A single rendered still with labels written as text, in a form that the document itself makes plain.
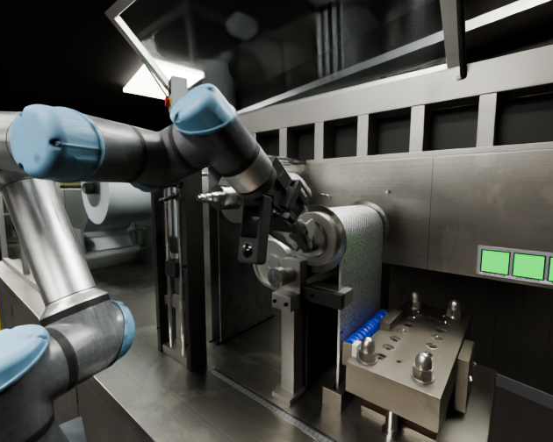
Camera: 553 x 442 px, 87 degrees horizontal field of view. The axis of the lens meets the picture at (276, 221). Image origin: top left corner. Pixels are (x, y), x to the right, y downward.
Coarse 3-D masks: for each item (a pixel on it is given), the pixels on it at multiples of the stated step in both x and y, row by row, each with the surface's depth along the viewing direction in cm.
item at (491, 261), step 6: (486, 252) 70; (492, 252) 69; (498, 252) 68; (486, 258) 70; (492, 258) 69; (498, 258) 69; (504, 258) 68; (486, 264) 70; (492, 264) 69; (498, 264) 69; (504, 264) 68; (486, 270) 70; (492, 270) 69; (498, 270) 69; (504, 270) 68
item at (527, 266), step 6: (516, 258) 66; (522, 258) 66; (528, 258) 65; (534, 258) 65; (540, 258) 64; (516, 264) 67; (522, 264) 66; (528, 264) 65; (534, 264) 65; (540, 264) 64; (516, 270) 67; (522, 270) 66; (528, 270) 65; (534, 270) 65; (540, 270) 64; (528, 276) 65; (534, 276) 65; (540, 276) 64
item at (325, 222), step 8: (304, 216) 63; (312, 216) 61; (320, 216) 60; (320, 224) 60; (328, 224) 59; (328, 232) 59; (336, 232) 59; (328, 240) 59; (336, 240) 59; (328, 248) 60; (336, 248) 59; (304, 256) 64; (320, 256) 61; (328, 256) 60; (312, 264) 62; (320, 264) 61
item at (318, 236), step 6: (318, 228) 60; (318, 234) 60; (324, 234) 59; (312, 240) 61; (318, 240) 60; (324, 240) 59; (312, 246) 61; (318, 246) 60; (324, 246) 59; (312, 252) 61; (318, 252) 60
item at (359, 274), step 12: (372, 252) 73; (348, 264) 63; (360, 264) 67; (372, 264) 73; (348, 276) 63; (360, 276) 68; (372, 276) 74; (360, 288) 68; (372, 288) 74; (360, 300) 69; (372, 300) 75; (348, 312) 64; (360, 312) 69; (372, 312) 75; (348, 324) 65; (360, 324) 70; (348, 336) 65
